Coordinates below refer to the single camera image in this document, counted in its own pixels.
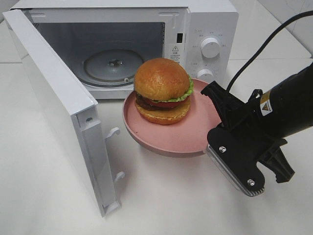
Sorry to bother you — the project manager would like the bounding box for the upper white round knob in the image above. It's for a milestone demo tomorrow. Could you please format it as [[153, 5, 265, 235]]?
[[201, 37, 220, 58]]

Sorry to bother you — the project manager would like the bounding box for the white round knob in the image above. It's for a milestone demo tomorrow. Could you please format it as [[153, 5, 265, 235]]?
[[196, 69, 214, 82], [201, 37, 220, 58]]

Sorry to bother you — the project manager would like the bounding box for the lower white round knob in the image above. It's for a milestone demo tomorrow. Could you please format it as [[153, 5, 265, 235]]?
[[196, 69, 214, 82]]

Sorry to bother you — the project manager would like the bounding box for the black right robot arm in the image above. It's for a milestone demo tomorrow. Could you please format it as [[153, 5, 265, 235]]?
[[201, 66, 313, 190]]

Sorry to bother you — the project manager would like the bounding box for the white microwave oven body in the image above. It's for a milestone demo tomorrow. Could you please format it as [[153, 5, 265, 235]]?
[[9, 0, 238, 99]]

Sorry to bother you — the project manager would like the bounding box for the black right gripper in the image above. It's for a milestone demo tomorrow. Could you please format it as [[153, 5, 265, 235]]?
[[201, 81, 295, 183]]

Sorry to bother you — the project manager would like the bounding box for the pink round plate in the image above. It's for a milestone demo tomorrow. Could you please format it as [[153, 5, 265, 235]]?
[[122, 79, 221, 157]]

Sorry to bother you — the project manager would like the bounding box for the burger with lettuce and tomato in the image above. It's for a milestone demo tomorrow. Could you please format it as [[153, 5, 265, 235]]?
[[134, 58, 194, 125]]

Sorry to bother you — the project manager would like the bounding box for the white microwave door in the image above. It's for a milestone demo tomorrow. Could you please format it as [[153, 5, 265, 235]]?
[[4, 10, 125, 216]]

